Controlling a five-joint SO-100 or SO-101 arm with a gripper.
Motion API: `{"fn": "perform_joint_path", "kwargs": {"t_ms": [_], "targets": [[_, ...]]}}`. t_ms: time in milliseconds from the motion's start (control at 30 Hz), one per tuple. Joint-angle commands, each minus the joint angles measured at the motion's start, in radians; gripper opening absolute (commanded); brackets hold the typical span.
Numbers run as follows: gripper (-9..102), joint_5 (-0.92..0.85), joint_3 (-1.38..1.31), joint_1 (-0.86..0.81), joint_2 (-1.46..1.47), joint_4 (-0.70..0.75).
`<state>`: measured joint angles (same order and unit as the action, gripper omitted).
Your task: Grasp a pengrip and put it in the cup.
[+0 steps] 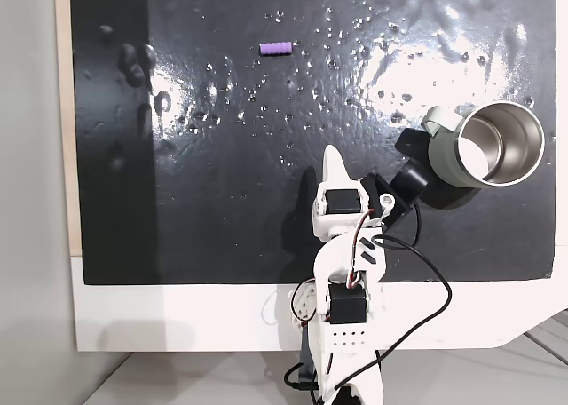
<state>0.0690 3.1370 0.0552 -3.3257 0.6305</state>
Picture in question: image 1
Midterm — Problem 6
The purple ribbed pen grip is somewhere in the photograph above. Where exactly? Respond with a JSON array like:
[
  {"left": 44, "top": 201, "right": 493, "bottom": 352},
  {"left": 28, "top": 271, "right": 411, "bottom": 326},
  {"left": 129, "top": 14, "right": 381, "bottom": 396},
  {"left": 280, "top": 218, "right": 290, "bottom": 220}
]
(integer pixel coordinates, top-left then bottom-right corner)
[{"left": 259, "top": 41, "right": 295, "bottom": 57}]

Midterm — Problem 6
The green steel-lined cup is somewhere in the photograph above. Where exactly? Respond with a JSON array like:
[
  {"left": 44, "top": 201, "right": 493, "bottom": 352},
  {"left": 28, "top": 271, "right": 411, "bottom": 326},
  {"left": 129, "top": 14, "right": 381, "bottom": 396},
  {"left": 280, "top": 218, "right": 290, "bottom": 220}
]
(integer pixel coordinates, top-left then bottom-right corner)
[{"left": 420, "top": 101, "right": 547, "bottom": 189}]

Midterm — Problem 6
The black glossy mat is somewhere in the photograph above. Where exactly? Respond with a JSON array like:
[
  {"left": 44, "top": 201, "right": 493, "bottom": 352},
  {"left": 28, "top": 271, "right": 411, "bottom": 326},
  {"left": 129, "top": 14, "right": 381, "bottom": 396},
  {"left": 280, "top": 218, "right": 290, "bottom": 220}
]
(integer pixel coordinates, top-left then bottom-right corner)
[{"left": 69, "top": 0, "right": 558, "bottom": 287}]

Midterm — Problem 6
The red white servo wire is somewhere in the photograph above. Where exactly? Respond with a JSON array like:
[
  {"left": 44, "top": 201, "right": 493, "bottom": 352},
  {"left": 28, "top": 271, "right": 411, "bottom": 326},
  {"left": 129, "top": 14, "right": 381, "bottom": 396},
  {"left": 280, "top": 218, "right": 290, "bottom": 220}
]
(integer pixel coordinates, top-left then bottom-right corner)
[{"left": 348, "top": 211, "right": 378, "bottom": 289}]

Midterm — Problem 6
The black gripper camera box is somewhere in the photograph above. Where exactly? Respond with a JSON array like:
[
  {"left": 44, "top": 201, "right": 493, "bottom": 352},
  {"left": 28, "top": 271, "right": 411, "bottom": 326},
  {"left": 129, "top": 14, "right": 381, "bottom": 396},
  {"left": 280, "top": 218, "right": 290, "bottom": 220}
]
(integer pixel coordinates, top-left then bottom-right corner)
[{"left": 360, "top": 128, "right": 435, "bottom": 231}]

